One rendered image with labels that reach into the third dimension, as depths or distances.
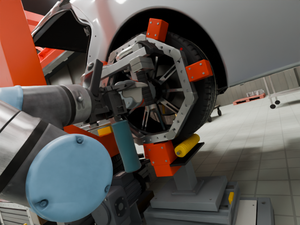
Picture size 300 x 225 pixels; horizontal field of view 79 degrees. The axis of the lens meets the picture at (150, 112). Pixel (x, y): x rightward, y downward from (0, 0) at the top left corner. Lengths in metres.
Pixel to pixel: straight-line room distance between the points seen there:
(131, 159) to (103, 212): 0.30
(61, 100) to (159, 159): 0.68
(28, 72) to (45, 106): 0.79
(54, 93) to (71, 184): 0.22
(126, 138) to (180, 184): 0.46
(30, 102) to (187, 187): 0.98
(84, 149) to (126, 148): 0.71
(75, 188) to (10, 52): 1.01
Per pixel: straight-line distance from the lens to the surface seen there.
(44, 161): 0.20
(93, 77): 0.49
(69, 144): 0.21
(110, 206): 1.03
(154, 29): 0.93
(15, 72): 1.12
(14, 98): 0.36
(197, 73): 0.82
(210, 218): 1.05
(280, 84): 8.95
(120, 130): 0.91
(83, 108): 0.41
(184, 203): 1.10
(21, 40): 1.22
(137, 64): 0.69
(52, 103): 0.37
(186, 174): 1.13
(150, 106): 0.66
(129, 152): 0.93
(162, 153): 0.95
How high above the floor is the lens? 0.74
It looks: level
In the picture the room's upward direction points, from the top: 17 degrees counter-clockwise
